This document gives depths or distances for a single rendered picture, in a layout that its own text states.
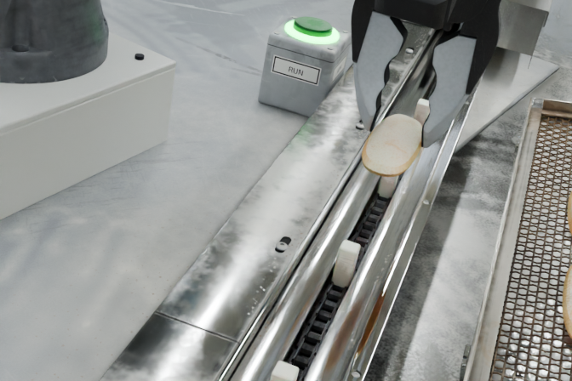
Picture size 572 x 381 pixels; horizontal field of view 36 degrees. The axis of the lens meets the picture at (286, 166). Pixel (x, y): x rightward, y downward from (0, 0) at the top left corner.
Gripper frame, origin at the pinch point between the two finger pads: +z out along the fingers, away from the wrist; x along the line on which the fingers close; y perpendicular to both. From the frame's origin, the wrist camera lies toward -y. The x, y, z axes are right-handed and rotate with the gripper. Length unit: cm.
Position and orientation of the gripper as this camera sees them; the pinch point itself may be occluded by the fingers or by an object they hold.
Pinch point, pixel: (398, 126)
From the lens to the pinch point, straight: 63.7
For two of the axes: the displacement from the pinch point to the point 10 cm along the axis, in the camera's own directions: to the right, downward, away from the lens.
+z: -1.6, 8.6, 4.9
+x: -9.3, -2.9, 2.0
